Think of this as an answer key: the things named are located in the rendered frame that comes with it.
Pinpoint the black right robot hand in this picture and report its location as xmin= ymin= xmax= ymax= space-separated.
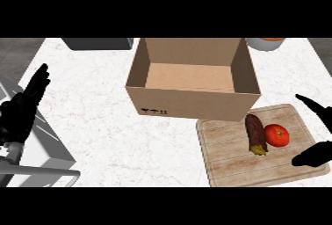
xmin=290 ymin=93 xmax=332 ymax=169

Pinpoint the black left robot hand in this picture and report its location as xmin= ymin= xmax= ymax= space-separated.
xmin=0 ymin=62 xmax=51 ymax=148

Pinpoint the red tomato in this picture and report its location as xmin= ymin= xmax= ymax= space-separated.
xmin=262 ymin=123 xmax=290 ymax=148

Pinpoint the pale wooden cutting board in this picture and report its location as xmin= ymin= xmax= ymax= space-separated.
xmin=194 ymin=103 xmax=332 ymax=188

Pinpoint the open cardboard box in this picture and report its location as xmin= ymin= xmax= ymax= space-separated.
xmin=123 ymin=38 xmax=262 ymax=123

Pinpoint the dark purple eggplant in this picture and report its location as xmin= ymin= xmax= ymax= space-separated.
xmin=243 ymin=113 xmax=269 ymax=156

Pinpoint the dark grey appliance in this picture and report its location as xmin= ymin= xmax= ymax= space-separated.
xmin=58 ymin=38 xmax=134 ymax=51

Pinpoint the white bowl with orange contents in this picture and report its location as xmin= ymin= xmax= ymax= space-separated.
xmin=244 ymin=38 xmax=286 ymax=53

